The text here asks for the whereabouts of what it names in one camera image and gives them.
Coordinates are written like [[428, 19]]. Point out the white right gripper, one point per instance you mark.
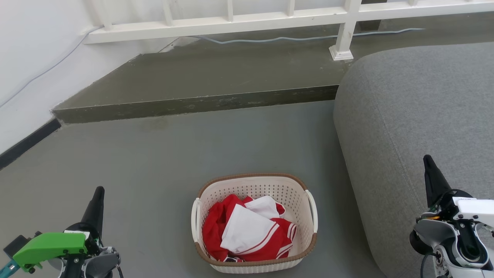
[[474, 210]]

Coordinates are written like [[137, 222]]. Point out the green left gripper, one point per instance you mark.
[[54, 245]]

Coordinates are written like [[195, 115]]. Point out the cream perforated plastic laundry basket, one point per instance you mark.
[[297, 216]]

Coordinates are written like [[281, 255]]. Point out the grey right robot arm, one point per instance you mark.
[[436, 231]]

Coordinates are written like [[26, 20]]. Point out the grey fabric sofa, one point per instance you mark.
[[405, 116]]

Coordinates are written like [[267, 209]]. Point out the black baseboard strip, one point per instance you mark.
[[27, 143]]

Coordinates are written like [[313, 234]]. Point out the red sports jersey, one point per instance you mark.
[[212, 231]]

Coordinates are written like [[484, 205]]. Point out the white garment with red trim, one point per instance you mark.
[[243, 227]]

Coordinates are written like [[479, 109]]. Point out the white wooden railing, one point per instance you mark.
[[231, 24]]

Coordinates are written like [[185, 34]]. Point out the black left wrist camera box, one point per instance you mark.
[[17, 243]]

